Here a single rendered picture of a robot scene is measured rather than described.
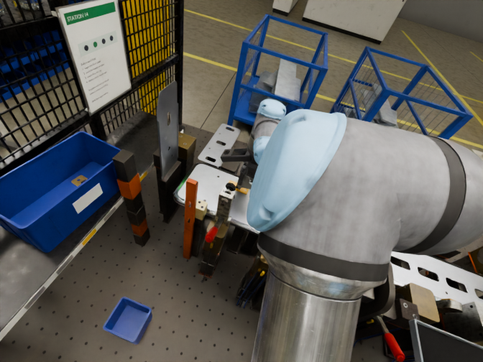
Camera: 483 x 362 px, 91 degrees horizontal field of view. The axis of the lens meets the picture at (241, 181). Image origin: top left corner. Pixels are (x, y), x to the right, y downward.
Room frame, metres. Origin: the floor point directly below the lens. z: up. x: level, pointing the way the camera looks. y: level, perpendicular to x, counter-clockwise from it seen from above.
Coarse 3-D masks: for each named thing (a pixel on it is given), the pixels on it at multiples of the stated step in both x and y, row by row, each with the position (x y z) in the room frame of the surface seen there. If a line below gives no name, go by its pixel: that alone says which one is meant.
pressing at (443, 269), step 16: (192, 176) 0.58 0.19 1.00; (208, 176) 0.61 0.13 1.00; (224, 176) 0.63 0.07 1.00; (176, 192) 0.49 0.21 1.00; (208, 192) 0.53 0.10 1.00; (240, 192) 0.58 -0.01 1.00; (208, 208) 0.46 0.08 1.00; (240, 208) 0.50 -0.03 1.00; (240, 224) 0.44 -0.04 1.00; (400, 256) 0.51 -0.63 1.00; (416, 256) 0.53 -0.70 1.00; (432, 256) 0.55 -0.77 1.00; (400, 272) 0.44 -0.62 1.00; (416, 272) 0.46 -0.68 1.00; (432, 272) 0.49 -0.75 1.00; (448, 272) 0.50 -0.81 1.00; (464, 272) 0.53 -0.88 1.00; (432, 288) 0.42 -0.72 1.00; (448, 288) 0.44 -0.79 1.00; (480, 288) 0.48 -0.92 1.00
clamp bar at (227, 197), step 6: (228, 186) 0.41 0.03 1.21; (234, 186) 0.41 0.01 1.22; (222, 192) 0.38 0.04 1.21; (228, 192) 0.39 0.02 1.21; (222, 198) 0.37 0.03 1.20; (228, 198) 0.37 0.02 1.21; (222, 204) 0.36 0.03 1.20; (228, 204) 0.37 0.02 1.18; (216, 210) 0.39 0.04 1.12; (222, 210) 0.38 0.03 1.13; (228, 210) 0.38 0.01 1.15; (216, 216) 0.39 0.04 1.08; (222, 216) 0.39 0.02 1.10; (228, 216) 0.40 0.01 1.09
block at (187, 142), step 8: (184, 136) 0.72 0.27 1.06; (192, 136) 0.73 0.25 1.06; (184, 144) 0.68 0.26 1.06; (192, 144) 0.70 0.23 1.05; (184, 152) 0.66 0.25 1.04; (192, 152) 0.70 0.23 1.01; (184, 160) 0.66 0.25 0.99; (192, 160) 0.72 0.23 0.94; (184, 168) 0.66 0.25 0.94; (184, 176) 0.66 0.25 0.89
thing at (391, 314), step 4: (392, 308) 0.28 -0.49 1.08; (388, 312) 0.26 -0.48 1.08; (392, 312) 0.27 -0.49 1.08; (384, 316) 0.25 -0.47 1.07; (388, 316) 0.25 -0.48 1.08; (392, 316) 0.26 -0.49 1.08; (396, 316) 0.26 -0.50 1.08; (364, 320) 0.25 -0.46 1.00; (368, 320) 0.25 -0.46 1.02; (372, 320) 0.25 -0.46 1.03; (376, 320) 0.25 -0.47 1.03; (384, 320) 0.25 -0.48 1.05; (388, 320) 0.25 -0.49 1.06; (360, 324) 0.25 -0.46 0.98; (364, 324) 0.25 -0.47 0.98; (368, 324) 0.25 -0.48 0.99; (372, 324) 0.25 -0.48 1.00; (376, 324) 0.25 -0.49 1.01
